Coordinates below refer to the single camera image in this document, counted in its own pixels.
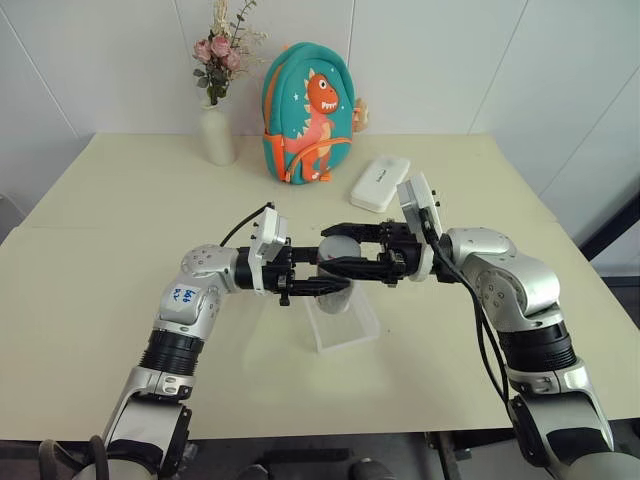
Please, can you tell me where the tan plush backpack charm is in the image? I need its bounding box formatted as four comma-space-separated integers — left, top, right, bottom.
352, 97, 374, 133

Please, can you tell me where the teal dinosaur backpack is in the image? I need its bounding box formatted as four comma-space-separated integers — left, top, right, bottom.
261, 41, 357, 185

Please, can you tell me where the brown looped strap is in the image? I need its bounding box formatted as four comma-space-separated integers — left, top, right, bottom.
38, 434, 109, 480

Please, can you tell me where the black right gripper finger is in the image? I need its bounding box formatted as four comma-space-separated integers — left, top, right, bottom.
319, 256, 385, 284
320, 222, 384, 243

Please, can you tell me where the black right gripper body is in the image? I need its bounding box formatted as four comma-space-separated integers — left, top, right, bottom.
376, 218, 427, 290

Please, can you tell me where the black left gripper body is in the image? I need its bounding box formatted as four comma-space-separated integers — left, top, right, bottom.
262, 243, 297, 308

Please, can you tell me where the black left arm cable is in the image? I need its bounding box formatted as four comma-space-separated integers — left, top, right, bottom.
218, 201, 277, 247

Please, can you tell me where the translucent plastic jar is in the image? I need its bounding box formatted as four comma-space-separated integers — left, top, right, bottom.
313, 259, 354, 317

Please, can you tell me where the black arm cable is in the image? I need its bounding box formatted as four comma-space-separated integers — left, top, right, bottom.
218, 201, 277, 247
419, 207, 514, 402

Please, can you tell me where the black metal table frame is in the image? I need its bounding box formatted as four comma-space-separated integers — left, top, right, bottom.
262, 428, 522, 480

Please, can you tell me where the white oblong case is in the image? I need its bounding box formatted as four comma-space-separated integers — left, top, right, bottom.
348, 154, 412, 210

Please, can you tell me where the clear plastic box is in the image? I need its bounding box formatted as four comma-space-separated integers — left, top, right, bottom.
299, 283, 381, 354

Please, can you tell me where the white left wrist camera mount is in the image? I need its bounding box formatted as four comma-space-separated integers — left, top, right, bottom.
249, 207, 293, 295

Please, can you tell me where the round white jar lid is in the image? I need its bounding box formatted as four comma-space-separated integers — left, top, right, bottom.
318, 236, 362, 266

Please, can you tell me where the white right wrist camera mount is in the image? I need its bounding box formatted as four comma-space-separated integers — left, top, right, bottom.
396, 172, 444, 282

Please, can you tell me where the white ceramic vase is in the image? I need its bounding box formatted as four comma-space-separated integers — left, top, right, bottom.
198, 103, 237, 167

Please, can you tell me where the pink flower bouquet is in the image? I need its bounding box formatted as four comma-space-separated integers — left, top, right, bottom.
192, 0, 271, 107

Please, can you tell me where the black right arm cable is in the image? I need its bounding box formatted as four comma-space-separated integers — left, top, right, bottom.
419, 207, 514, 402

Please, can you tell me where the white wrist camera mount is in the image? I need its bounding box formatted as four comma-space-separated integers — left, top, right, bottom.
249, 207, 293, 295
396, 172, 444, 282

